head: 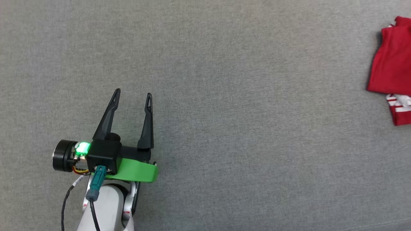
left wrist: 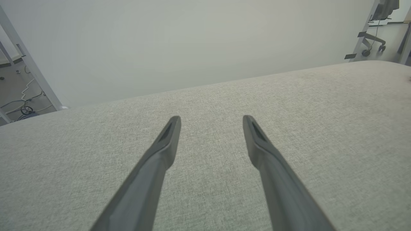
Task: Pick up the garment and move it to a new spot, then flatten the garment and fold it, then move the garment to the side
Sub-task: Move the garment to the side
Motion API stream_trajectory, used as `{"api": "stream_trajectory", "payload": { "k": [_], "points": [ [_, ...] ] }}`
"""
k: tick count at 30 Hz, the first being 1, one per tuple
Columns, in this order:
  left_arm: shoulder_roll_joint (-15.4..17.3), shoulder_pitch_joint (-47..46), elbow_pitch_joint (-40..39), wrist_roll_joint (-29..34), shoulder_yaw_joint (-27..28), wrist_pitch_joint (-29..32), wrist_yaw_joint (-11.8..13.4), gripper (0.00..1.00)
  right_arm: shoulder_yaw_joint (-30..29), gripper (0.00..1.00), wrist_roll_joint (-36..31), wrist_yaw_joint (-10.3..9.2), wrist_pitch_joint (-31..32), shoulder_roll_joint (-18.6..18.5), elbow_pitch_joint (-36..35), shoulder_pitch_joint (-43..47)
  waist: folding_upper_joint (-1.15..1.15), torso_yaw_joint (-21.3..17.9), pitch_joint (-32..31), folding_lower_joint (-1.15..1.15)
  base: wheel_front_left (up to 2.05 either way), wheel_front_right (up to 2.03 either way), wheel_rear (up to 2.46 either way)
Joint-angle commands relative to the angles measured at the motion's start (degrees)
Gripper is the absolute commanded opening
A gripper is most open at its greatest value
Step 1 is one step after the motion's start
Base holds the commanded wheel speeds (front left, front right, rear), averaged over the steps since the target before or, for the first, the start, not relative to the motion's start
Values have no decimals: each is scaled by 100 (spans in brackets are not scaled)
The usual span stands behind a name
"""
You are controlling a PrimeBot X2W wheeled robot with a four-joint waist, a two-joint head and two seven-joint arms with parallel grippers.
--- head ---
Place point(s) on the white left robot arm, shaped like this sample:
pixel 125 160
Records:
pixel 109 208

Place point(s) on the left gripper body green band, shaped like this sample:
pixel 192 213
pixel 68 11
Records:
pixel 135 171

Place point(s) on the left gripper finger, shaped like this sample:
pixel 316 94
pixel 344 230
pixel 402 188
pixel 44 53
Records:
pixel 147 128
pixel 107 118

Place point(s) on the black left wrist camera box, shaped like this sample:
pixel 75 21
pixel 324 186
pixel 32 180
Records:
pixel 104 155

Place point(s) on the red basketball jersey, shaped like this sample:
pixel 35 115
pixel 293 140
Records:
pixel 395 64

